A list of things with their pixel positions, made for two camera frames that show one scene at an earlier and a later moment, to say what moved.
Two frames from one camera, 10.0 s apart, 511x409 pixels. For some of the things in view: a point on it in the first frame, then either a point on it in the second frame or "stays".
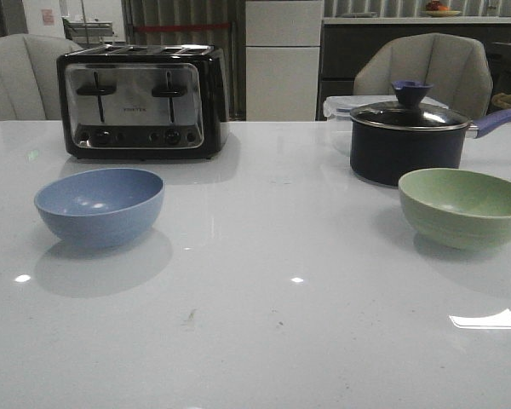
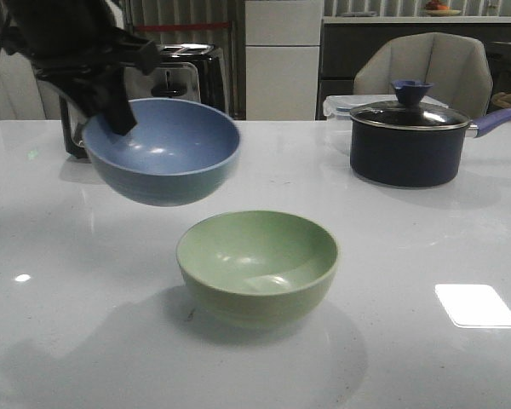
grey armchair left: x=20 y=77 stays
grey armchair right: x=456 y=66 stays
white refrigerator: x=283 y=41 stays
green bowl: x=462 y=210 -> x=255 y=268
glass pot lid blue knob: x=410 y=113 stays
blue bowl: x=102 y=209 -> x=180 y=151
